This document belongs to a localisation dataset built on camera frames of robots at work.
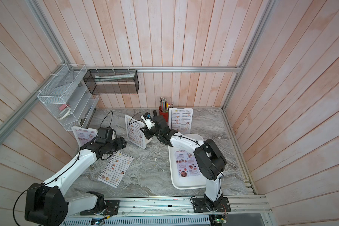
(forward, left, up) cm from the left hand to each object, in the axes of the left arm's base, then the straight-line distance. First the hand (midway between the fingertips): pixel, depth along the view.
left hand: (122, 145), depth 85 cm
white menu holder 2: (+7, +29, +8) cm, 31 cm away
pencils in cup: (+34, -25, +5) cm, 42 cm away
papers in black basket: (+36, +15, +24) cm, 46 cm away
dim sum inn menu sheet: (-13, +6, -11) cm, 18 cm away
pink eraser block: (+16, +34, +18) cm, 42 cm away
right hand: (+9, -11, +6) cm, 16 cm away
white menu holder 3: (+20, -37, +1) cm, 43 cm away
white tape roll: (+13, +28, +20) cm, 37 cm away
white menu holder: (+9, -6, -1) cm, 11 cm away
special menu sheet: (-7, -41, -10) cm, 42 cm away
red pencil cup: (+27, -26, -1) cm, 38 cm away
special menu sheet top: (+4, +23, +5) cm, 24 cm away
